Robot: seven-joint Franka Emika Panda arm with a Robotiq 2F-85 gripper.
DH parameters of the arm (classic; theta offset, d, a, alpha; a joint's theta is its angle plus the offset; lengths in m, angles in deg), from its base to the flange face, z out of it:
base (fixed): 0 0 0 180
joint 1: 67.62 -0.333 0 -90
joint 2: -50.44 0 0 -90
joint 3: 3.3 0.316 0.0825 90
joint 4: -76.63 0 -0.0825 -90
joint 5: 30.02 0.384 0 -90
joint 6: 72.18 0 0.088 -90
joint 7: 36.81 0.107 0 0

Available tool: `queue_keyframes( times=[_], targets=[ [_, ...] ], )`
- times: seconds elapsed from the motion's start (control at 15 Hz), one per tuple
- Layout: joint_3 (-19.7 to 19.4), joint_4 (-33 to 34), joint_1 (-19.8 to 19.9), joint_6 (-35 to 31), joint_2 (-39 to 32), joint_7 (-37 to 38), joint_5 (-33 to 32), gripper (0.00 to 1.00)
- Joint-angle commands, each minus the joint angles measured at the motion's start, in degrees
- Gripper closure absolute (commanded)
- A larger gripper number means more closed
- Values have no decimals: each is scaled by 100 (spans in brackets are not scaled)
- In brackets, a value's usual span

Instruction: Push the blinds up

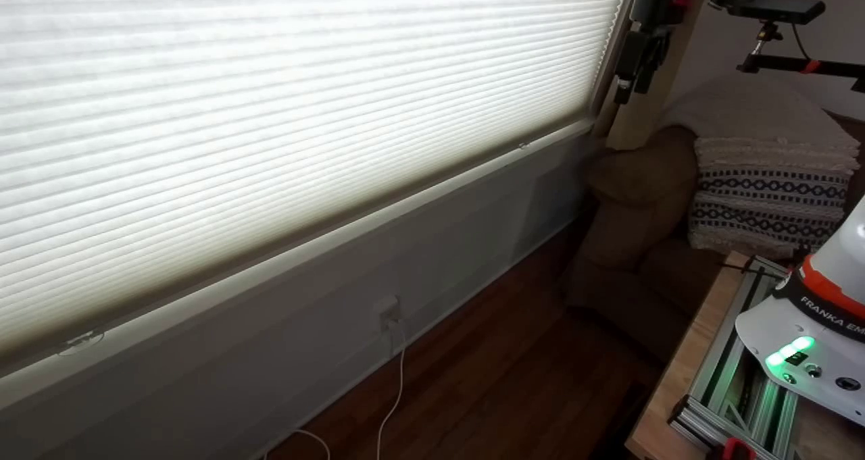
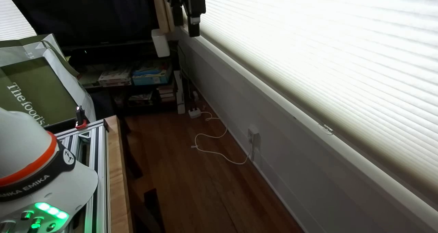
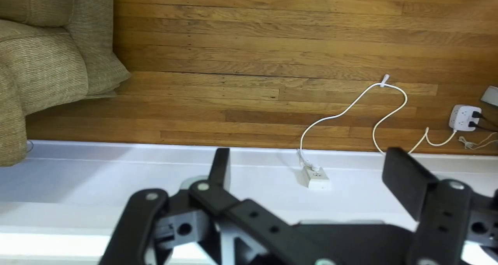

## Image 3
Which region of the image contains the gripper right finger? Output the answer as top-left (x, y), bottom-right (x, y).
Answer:
top-left (382, 147), bottom-right (498, 265)

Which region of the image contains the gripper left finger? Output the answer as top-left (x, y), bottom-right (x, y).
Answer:
top-left (99, 147), bottom-right (340, 265)

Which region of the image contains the white multi-outlet power cube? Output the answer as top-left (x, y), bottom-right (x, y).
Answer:
top-left (448, 104), bottom-right (483, 133)

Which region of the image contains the grey flat object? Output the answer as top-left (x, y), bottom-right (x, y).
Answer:
top-left (481, 85), bottom-right (498, 107)

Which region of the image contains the beige fabric sofa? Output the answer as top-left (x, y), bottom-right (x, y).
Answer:
top-left (0, 0), bottom-right (131, 167)

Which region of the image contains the thin white cable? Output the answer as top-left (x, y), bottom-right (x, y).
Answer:
top-left (458, 132), bottom-right (498, 151)

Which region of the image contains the black cable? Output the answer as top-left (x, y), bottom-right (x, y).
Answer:
top-left (470, 111), bottom-right (498, 133)

